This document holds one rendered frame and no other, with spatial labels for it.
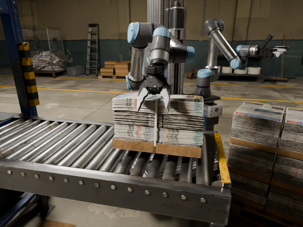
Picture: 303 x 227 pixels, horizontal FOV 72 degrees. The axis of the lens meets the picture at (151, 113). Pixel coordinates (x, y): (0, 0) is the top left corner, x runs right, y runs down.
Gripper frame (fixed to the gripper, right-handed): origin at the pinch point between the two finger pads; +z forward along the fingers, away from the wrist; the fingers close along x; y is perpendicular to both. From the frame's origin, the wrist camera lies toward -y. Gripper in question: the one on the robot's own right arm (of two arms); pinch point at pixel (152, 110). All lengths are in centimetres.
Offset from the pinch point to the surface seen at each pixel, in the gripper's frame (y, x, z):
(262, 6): 525, -197, -517
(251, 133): 74, -51, -10
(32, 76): 47, 102, -35
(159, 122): 9.2, -1.6, 2.3
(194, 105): 6.2, -14.8, -4.5
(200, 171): 16.0, -18.6, 19.8
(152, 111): 6.9, 1.6, -1.4
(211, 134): 46, -24, -1
